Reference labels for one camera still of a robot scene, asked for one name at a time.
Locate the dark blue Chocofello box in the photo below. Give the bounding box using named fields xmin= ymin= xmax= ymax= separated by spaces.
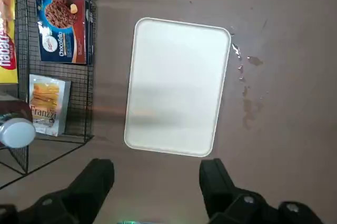
xmin=35 ymin=0 xmax=93 ymax=65

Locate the yellow wafer box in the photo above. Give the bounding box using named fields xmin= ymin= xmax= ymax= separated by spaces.
xmin=0 ymin=0 xmax=18 ymax=84

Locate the amber tea bottle white cap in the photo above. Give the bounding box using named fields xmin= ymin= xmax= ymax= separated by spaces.
xmin=0 ymin=95 xmax=37 ymax=149

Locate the black wire shelf rack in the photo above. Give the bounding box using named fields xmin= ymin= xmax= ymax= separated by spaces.
xmin=0 ymin=0 xmax=101 ymax=190

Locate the cream plastic tray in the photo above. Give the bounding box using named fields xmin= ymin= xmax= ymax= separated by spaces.
xmin=123 ymin=17 xmax=232 ymax=158

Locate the white Franzzi biscuit box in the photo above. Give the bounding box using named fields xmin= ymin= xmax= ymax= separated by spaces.
xmin=28 ymin=74 xmax=72 ymax=137

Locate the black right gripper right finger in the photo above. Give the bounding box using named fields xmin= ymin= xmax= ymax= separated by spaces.
xmin=199 ymin=157 xmax=327 ymax=224

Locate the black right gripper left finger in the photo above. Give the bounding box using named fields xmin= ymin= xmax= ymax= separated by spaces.
xmin=0 ymin=158 xmax=115 ymax=224

